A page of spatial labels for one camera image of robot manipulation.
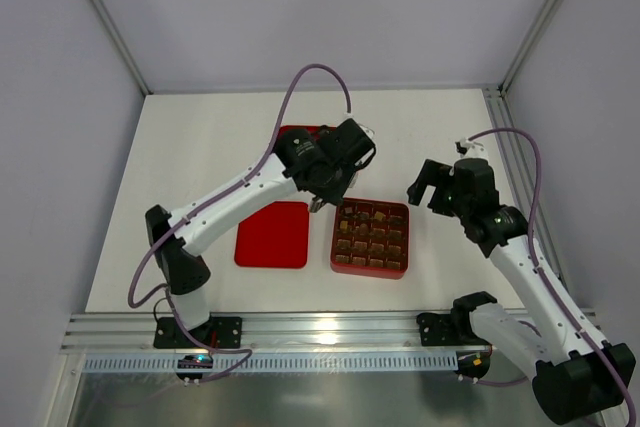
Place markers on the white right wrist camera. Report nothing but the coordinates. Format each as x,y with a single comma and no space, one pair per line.
468,149

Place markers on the red compartment chocolate box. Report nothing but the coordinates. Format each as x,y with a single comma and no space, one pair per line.
371,248

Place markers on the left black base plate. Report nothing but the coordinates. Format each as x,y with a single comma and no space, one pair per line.
217,332

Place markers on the left aluminium frame post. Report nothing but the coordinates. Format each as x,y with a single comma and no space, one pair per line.
118,42

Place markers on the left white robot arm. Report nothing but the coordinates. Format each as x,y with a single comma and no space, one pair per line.
322,165

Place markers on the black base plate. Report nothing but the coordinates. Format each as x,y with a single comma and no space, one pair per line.
435,330
217,332

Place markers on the red chocolate tray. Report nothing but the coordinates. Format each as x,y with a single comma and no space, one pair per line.
314,131

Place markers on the aluminium frame post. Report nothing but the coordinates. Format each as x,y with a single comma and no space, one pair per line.
118,42
534,34

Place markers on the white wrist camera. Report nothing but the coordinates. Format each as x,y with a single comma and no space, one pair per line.
367,130
468,149

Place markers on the red box lid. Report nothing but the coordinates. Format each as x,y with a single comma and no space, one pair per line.
276,237

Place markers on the metal tweezers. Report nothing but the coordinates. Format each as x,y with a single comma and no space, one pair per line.
315,205

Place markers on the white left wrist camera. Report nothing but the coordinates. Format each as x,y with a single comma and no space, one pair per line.
367,130

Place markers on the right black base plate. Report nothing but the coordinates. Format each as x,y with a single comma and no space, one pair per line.
435,330

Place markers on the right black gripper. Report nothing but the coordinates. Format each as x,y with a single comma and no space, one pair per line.
432,187

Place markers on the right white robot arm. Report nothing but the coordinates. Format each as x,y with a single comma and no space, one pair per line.
573,369

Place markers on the right aluminium frame post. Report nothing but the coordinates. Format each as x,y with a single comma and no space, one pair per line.
534,34

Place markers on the aluminium mounting rail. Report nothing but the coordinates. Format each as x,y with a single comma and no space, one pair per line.
385,330

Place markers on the slotted cable duct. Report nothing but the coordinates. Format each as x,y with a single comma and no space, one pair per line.
292,362

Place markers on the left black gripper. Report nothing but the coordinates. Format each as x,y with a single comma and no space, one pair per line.
333,189

